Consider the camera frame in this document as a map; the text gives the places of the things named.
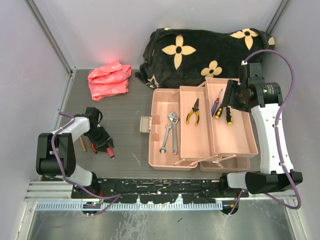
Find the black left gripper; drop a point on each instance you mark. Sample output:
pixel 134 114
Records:
pixel 105 138

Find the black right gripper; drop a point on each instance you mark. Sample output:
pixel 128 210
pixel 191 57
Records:
pixel 227 98

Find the blue handled screwdriver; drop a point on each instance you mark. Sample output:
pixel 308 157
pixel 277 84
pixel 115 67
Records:
pixel 216 102

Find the yellow black stubby screwdriver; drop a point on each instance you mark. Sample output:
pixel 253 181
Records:
pixel 218 112

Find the wooden hammer handle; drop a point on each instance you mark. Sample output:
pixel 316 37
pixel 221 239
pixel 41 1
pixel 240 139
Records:
pixel 82 142

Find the pink handled screwdriver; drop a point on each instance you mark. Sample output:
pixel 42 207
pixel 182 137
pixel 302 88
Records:
pixel 110 152

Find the pink plastic tool box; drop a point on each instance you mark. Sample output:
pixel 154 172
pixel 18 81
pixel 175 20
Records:
pixel 203 141

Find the grey tool box latch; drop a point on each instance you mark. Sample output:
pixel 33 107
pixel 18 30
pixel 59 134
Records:
pixel 145 124

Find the silver adjustable wrench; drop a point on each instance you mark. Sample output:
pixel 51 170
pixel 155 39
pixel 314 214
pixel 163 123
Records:
pixel 174 121

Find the silver combination spanner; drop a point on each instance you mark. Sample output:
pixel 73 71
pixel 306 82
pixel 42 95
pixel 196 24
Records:
pixel 167 130

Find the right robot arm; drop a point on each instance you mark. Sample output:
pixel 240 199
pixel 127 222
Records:
pixel 264 101

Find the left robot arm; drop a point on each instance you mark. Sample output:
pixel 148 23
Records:
pixel 55 156

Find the pink plastic bag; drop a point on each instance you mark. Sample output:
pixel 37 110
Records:
pixel 109 80

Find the black floral pillow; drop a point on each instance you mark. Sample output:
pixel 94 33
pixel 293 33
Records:
pixel 187 57

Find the orange handled pliers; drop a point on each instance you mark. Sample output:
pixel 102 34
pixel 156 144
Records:
pixel 94 148

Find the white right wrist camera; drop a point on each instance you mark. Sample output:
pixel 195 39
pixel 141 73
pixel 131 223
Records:
pixel 243 63

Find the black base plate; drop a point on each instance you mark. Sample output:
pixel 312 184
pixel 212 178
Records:
pixel 161 190

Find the aluminium frame rail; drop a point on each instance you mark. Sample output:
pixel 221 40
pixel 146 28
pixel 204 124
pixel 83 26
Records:
pixel 60 190

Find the white slotted cable duct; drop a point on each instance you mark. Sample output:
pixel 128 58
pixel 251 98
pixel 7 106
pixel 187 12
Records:
pixel 87 206

